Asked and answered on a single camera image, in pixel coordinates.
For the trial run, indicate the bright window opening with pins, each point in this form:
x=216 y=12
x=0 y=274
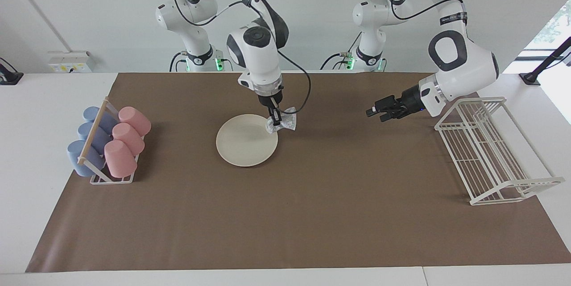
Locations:
x=560 y=22

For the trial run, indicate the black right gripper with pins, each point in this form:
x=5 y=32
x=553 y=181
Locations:
x=271 y=97

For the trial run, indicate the cup rack with wooden rod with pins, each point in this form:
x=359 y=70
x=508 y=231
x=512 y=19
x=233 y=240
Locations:
x=93 y=132

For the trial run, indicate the blue plastic cup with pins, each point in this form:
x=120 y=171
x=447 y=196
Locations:
x=76 y=156
x=91 y=113
x=84 y=130

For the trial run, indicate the brown table mat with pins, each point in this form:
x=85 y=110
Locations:
x=312 y=210

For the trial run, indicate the cream round plate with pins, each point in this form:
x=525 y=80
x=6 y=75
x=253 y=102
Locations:
x=244 y=142

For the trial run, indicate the white wall socket box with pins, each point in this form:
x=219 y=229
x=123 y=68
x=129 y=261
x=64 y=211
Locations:
x=70 y=62

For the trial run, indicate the pink plastic cup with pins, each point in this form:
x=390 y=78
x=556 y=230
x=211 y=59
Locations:
x=136 y=118
x=119 y=159
x=129 y=138

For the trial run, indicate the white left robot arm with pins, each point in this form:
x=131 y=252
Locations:
x=468 y=67

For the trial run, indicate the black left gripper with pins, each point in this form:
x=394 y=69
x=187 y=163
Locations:
x=411 y=102

